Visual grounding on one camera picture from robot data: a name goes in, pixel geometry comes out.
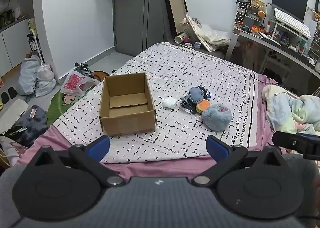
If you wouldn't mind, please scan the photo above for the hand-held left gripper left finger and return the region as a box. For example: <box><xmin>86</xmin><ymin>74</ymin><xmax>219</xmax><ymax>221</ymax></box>
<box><xmin>19</xmin><ymin>135</ymin><xmax>126</xmax><ymax>189</ymax></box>

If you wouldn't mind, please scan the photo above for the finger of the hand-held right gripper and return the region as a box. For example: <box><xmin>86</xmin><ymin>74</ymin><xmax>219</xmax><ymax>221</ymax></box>
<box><xmin>272</xmin><ymin>131</ymin><xmax>320</xmax><ymax>160</ymax></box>

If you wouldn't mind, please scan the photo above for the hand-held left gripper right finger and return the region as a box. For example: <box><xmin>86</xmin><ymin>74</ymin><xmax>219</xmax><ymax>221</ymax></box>
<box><xmin>191</xmin><ymin>135</ymin><xmax>300</xmax><ymax>187</ymax></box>

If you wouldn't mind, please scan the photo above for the fluffy light blue plush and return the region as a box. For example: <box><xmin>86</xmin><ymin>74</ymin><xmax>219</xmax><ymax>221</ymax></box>
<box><xmin>202</xmin><ymin>103</ymin><xmax>233</xmax><ymax>131</ymax></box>

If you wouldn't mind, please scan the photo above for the brown cardboard box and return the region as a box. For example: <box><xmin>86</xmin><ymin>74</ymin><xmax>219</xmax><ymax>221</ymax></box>
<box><xmin>99</xmin><ymin>72</ymin><xmax>157</xmax><ymax>137</ymax></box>

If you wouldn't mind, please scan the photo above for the burger plush toy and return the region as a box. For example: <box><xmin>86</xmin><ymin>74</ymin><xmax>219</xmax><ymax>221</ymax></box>
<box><xmin>195</xmin><ymin>99</ymin><xmax>212</xmax><ymax>114</ymax></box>

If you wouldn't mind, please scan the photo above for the black patterned packet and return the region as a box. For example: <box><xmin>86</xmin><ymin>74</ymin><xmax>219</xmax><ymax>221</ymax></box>
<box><xmin>179</xmin><ymin>95</ymin><xmax>200</xmax><ymax>116</ymax></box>

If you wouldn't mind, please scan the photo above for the blue denim round plush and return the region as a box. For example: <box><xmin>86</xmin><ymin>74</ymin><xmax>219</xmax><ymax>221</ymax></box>
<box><xmin>188</xmin><ymin>87</ymin><xmax>206</xmax><ymax>104</ymax></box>

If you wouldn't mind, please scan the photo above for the white cloth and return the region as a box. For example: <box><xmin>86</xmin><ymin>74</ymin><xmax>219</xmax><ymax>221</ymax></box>
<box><xmin>163</xmin><ymin>98</ymin><xmax>178</xmax><ymax>109</ymax></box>

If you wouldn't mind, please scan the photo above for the pastel comforter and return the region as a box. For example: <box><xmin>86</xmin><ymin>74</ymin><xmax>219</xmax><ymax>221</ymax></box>
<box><xmin>261</xmin><ymin>84</ymin><xmax>320</xmax><ymax>136</ymax></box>

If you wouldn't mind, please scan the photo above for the pink bed sheet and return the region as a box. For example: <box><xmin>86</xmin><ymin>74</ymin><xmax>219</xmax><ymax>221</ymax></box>
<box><xmin>19</xmin><ymin>74</ymin><xmax>288</xmax><ymax>181</ymax></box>

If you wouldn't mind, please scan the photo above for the green cartoon rug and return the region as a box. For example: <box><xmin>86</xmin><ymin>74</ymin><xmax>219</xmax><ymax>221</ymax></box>
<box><xmin>47</xmin><ymin>88</ymin><xmax>90</xmax><ymax>126</ymax></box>

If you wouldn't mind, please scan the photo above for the red patterned plastic bag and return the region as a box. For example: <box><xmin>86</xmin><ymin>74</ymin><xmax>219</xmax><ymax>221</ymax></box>
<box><xmin>61</xmin><ymin>70</ymin><xmax>100</xmax><ymax>98</ymax></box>

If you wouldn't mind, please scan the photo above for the brown round mat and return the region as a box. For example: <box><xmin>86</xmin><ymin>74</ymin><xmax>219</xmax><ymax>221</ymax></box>
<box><xmin>92</xmin><ymin>70</ymin><xmax>110</xmax><ymax>81</ymax></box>

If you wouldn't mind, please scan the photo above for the dark tie-dye cloth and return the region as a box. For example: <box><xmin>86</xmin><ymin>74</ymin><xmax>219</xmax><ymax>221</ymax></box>
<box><xmin>4</xmin><ymin>105</ymin><xmax>49</xmax><ymax>148</ymax></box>

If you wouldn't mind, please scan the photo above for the white black-patterned blanket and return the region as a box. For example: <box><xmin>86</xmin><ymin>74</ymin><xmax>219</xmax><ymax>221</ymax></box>
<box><xmin>51</xmin><ymin>42</ymin><xmax>260</xmax><ymax>163</ymax></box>

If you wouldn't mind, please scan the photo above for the white plastic bag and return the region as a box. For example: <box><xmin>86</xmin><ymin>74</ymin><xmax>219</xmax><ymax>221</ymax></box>
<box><xmin>35</xmin><ymin>64</ymin><xmax>57</xmax><ymax>98</ymax></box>

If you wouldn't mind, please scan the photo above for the white floor mat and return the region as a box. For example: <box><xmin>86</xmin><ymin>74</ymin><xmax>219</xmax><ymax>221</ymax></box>
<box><xmin>0</xmin><ymin>99</ymin><xmax>28</xmax><ymax>133</ymax></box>

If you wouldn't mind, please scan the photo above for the white desk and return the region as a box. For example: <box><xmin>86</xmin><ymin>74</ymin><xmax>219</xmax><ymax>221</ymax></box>
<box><xmin>224</xmin><ymin>28</ymin><xmax>320</xmax><ymax>78</ymax></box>

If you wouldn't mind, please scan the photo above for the grey plastic bag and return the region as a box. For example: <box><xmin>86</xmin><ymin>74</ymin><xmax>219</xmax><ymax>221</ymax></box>
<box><xmin>17</xmin><ymin>54</ymin><xmax>42</xmax><ymax>96</ymax></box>

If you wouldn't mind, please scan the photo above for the beige tote bag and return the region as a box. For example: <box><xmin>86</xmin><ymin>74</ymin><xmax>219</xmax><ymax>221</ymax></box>
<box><xmin>185</xmin><ymin>15</ymin><xmax>230</xmax><ymax>52</ymax></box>

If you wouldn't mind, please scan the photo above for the white keyboard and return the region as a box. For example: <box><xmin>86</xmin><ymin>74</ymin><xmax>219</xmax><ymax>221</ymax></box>
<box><xmin>274</xmin><ymin>8</ymin><xmax>312</xmax><ymax>39</ymax></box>

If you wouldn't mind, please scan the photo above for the grey door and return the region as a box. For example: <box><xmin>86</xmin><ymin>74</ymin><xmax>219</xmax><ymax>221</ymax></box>
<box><xmin>112</xmin><ymin>0</ymin><xmax>177</xmax><ymax>57</ymax></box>

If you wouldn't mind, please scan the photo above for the white cabinet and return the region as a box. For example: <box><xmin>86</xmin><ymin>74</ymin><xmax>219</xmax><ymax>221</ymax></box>
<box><xmin>0</xmin><ymin>18</ymin><xmax>34</xmax><ymax>77</ymax></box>

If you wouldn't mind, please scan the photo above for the grey drawer organiser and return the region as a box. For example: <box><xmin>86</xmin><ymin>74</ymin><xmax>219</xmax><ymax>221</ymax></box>
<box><xmin>234</xmin><ymin>1</ymin><xmax>253</xmax><ymax>23</ymax></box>

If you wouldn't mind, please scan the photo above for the black monitor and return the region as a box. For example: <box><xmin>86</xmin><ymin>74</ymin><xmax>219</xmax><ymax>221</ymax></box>
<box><xmin>271</xmin><ymin>0</ymin><xmax>308</xmax><ymax>22</ymax></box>

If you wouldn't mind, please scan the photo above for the black framed board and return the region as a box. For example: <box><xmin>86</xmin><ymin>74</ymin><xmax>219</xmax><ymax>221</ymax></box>
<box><xmin>162</xmin><ymin>0</ymin><xmax>189</xmax><ymax>37</ymax></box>

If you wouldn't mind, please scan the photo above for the black cable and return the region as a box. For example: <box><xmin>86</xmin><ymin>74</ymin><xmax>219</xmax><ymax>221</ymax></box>
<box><xmin>249</xmin><ymin>73</ymin><xmax>278</xmax><ymax>86</ymax></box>

